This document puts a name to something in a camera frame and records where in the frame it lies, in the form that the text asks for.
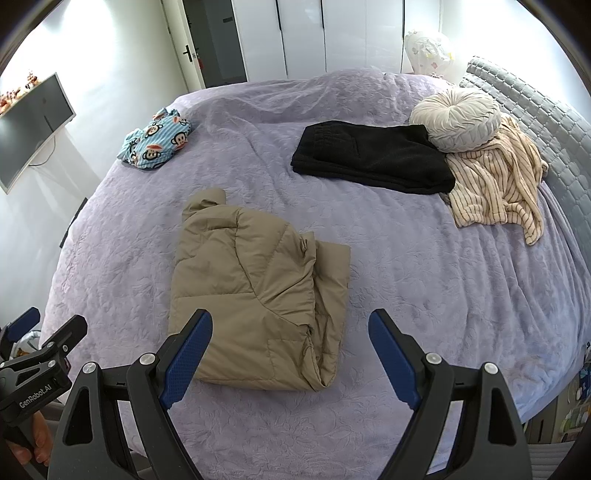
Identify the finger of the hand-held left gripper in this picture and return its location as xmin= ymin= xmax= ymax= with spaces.
xmin=28 ymin=315 xmax=88 ymax=366
xmin=0 ymin=306 xmax=41 ymax=358

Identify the television cable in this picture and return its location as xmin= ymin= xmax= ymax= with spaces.
xmin=28 ymin=131 xmax=58 ymax=167

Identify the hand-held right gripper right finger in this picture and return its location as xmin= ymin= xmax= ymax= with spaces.
xmin=368 ymin=308 xmax=529 ymax=480

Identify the blue monkey print garment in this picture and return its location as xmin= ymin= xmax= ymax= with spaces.
xmin=115 ymin=107 xmax=194 ymax=171

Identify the round cream cushion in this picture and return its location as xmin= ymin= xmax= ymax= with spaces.
xmin=409 ymin=89 xmax=502 ymax=153

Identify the beige bedside cabinet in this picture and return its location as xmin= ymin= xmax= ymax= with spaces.
xmin=524 ymin=388 xmax=587 ymax=446

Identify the lilac bed blanket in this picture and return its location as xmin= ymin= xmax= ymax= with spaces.
xmin=44 ymin=69 xmax=591 ymax=480

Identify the grey ribbed mat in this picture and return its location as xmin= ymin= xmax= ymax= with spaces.
xmin=526 ymin=443 xmax=585 ymax=480

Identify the white patterned pillow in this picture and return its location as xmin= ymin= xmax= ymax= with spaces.
xmin=404 ymin=30 xmax=455 ymax=77

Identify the row of orange figurines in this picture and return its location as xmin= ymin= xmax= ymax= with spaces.
xmin=0 ymin=69 xmax=40 ymax=112

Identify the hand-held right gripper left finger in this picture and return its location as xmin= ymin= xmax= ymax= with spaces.
xmin=52 ymin=308 xmax=214 ymax=480

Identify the grey door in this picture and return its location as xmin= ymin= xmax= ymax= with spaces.
xmin=182 ymin=0 xmax=246 ymax=88

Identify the khaki puffer jacket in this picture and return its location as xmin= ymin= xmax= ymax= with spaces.
xmin=167 ymin=187 xmax=352 ymax=392

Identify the grey quilted headboard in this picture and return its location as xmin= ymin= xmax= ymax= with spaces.
xmin=459 ymin=56 xmax=591 ymax=222

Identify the black bed side rail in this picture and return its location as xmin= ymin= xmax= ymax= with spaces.
xmin=60 ymin=198 xmax=88 ymax=250

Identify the black folded garment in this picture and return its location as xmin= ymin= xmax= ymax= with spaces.
xmin=291 ymin=120 xmax=457 ymax=195

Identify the cream striped garment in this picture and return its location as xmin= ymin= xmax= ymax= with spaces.
xmin=445 ymin=114 xmax=550 ymax=246

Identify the person's left hand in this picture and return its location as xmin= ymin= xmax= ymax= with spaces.
xmin=8 ymin=408 xmax=55 ymax=468

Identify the white wardrobe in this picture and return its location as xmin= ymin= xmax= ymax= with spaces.
xmin=231 ymin=0 xmax=407 ymax=84

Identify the wall television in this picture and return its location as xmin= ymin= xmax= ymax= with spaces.
xmin=0 ymin=72 xmax=76 ymax=193

